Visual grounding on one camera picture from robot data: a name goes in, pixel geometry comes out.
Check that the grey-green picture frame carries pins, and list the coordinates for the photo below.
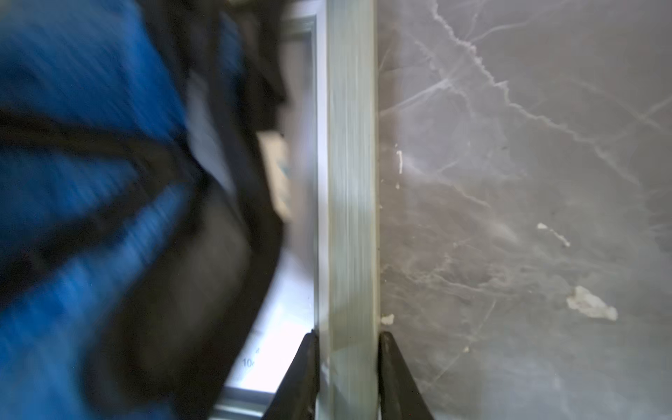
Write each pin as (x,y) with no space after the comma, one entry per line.
(327,280)

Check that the blue microfiber cloth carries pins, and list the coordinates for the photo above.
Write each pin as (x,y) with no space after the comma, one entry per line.
(138,234)

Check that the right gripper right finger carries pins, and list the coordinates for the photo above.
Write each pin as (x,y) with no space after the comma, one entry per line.
(400,398)

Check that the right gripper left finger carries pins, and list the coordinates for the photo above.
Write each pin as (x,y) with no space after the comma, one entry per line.
(296,396)

